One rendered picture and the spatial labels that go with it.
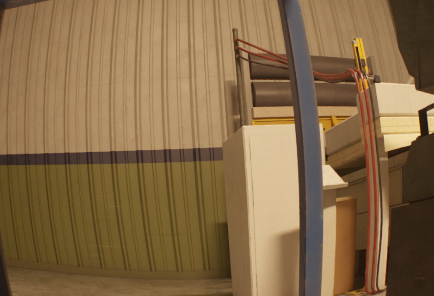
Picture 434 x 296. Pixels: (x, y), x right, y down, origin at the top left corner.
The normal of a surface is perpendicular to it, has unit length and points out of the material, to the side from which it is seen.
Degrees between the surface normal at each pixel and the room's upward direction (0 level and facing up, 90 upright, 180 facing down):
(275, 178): 90
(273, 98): 107
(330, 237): 90
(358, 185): 90
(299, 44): 90
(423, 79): 125
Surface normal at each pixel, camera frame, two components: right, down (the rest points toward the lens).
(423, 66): -0.62, 0.54
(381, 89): 0.18, -0.15
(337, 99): 0.19, 0.14
